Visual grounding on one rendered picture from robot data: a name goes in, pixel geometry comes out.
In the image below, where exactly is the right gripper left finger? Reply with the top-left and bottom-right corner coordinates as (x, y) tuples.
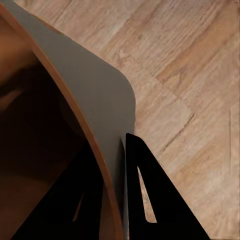
(10, 141), (104, 240)

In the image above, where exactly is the trash can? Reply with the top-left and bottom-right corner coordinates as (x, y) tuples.
(0, 0), (136, 240)

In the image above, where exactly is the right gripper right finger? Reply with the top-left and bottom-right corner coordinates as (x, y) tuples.
(125, 133), (211, 240)

